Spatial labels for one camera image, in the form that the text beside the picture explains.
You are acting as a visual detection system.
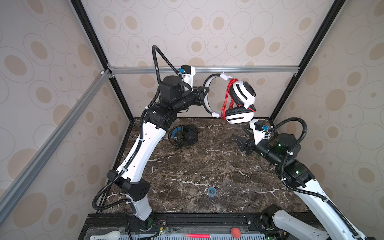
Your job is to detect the white headphones black pads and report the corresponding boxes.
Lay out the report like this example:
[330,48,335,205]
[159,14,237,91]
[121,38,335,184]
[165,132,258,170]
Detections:
[203,73,256,124]

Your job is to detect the black headphones blue headband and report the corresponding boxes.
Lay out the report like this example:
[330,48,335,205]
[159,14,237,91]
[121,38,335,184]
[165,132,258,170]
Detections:
[168,125,200,149]

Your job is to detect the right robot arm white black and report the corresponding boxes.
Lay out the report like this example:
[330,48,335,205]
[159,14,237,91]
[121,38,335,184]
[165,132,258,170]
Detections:
[233,117,368,240]

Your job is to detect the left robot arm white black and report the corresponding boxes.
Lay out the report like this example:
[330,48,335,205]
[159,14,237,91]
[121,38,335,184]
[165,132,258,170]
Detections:
[92,45,209,221]

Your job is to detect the blue tape roll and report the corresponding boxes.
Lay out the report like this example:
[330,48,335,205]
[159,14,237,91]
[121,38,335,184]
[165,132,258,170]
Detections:
[207,187,217,198]

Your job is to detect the red ball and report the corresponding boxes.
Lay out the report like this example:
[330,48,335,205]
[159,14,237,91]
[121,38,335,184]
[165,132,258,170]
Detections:
[231,228,242,239]

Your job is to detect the pink red pen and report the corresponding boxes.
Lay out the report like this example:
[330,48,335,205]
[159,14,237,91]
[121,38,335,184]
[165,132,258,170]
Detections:
[184,234,211,239]

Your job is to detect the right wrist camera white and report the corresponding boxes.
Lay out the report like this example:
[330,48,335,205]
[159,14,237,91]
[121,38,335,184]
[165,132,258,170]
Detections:
[250,119,271,145]

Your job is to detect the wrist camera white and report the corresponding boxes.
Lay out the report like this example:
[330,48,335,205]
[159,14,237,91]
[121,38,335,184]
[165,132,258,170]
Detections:
[179,65,196,92]
[250,119,271,145]

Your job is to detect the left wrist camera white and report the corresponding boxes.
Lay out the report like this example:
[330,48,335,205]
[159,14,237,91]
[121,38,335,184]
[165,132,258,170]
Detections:
[179,65,196,92]

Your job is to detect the horizontal aluminium rail back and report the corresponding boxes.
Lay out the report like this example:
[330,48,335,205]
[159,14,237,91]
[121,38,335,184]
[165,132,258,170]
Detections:
[111,66,300,75]

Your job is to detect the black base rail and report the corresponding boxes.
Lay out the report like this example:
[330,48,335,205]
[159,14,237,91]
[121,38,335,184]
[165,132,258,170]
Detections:
[78,212,337,240]

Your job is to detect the white plastic handle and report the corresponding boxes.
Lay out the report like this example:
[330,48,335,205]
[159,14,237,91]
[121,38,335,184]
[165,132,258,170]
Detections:
[90,231,121,240]

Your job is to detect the diagonal aluminium rail left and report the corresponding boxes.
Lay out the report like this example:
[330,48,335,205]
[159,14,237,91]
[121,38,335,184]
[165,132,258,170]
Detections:
[1,70,112,225]

